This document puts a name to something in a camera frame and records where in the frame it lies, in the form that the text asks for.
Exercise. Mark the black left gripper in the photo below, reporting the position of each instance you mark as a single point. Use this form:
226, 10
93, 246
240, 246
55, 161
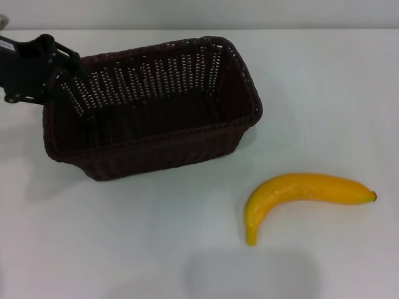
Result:
26, 71

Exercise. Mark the dark brown woven basket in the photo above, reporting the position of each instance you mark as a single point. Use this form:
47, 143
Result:
162, 149

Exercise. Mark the yellow plastic banana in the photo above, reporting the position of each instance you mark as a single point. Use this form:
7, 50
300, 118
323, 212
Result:
290, 190

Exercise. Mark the small grey-green background object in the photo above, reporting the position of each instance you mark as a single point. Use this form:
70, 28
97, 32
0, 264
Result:
3, 21

